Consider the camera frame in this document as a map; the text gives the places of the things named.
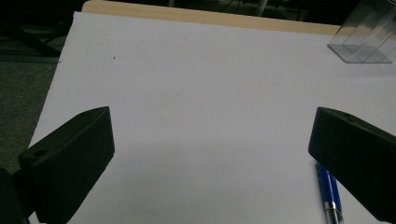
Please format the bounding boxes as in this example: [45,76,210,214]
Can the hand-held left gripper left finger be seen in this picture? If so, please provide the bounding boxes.
[18,105,116,224]

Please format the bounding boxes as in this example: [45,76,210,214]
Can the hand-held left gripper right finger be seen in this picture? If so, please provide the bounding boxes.
[308,106,396,224]

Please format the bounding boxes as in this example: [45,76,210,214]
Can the blue ballpoint pen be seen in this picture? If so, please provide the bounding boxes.
[315,161,345,224]

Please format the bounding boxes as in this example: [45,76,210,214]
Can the clear acrylic pen holder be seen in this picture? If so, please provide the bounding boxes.
[326,0,396,64]

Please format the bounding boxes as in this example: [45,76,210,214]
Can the black metal stand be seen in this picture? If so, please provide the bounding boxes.
[0,24,62,59]

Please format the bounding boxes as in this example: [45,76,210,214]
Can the white paper sheet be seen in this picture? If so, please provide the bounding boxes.
[27,11,396,224]

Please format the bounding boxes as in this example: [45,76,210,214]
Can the white-legged desk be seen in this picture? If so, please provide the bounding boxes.
[255,0,270,17]

